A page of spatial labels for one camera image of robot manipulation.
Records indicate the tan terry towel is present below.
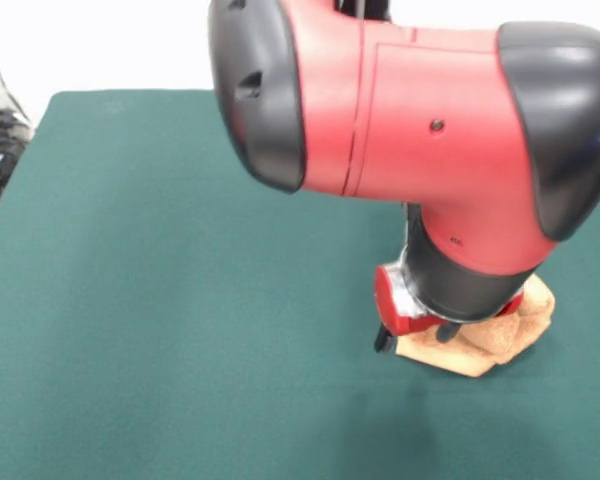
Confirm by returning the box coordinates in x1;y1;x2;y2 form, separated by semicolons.
394;274;557;379

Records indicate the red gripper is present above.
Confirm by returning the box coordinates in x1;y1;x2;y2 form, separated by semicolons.
373;259;524;354

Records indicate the black equipment pile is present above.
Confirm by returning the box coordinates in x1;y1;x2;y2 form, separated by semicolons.
0;107;34;207

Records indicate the dark green table cloth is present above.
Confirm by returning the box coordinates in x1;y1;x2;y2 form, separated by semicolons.
0;88;600;480

